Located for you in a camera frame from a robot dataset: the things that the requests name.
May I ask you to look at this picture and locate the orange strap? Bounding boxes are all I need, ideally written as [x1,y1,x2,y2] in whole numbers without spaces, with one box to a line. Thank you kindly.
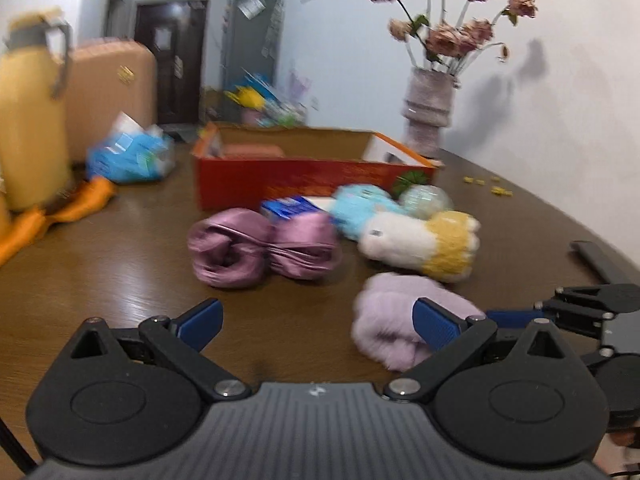
[0,178,117,267]

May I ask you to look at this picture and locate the red cardboard box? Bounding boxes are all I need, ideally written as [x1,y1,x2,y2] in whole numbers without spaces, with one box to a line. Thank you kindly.
[191,121,437,211]

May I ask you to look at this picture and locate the lilac plush toy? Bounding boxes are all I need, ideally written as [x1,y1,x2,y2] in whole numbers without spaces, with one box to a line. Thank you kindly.
[350,272,487,373]

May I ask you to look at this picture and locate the yellow thermos bottle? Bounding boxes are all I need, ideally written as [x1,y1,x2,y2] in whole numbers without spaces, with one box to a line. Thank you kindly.
[0,7,77,212]

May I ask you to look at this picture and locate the scattered yellow crumbs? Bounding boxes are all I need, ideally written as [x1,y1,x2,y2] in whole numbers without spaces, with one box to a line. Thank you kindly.
[462,175,514,197]

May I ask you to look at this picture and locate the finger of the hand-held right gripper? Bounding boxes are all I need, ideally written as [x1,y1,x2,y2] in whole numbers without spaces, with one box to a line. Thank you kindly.
[571,240,640,287]
[485,285,619,335]

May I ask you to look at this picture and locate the brown cardboard box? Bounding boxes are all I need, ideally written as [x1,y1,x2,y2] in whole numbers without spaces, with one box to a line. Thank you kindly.
[201,87,227,122]

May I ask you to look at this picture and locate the dark brown door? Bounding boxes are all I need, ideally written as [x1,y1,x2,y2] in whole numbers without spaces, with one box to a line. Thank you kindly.
[134,0,209,127]

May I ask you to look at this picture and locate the peach suitcase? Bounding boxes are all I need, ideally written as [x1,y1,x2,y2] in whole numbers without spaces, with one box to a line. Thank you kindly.
[64,37,159,162]

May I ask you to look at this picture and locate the blue tissue packet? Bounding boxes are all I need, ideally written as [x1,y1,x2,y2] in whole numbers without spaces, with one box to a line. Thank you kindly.
[85,112,176,184]

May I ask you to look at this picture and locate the yellow blue toy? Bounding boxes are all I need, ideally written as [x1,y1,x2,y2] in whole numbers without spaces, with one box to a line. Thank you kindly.
[223,74,281,111]

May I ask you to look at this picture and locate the grey refrigerator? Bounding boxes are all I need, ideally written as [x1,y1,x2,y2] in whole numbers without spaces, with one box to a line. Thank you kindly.
[219,0,287,122]

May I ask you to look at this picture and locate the small blue packet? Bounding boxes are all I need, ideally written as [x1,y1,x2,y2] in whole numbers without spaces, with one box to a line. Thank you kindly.
[259,195,326,222]

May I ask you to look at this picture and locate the lilac paper decoration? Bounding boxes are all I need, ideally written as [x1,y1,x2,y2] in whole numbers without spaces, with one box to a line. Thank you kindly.
[286,67,314,107]

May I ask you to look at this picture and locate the blue plush toy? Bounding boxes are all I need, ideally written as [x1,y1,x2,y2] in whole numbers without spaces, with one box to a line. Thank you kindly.
[329,183,407,242]

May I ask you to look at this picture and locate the sparkly white plush ball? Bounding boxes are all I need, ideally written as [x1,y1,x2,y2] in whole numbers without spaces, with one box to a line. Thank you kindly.
[397,184,454,220]

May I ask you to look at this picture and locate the vase with dried roses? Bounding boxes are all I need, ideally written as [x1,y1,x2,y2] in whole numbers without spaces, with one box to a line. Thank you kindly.
[367,0,539,80]

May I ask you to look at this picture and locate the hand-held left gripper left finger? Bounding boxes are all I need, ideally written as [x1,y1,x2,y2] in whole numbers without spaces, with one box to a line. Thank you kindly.
[70,298,252,404]

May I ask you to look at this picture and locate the textured lilac vase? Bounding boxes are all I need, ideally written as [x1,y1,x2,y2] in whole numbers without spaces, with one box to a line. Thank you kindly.
[402,67,461,159]

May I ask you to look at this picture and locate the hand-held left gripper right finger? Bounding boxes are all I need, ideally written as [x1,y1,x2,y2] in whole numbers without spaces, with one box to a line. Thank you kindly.
[382,297,568,404]

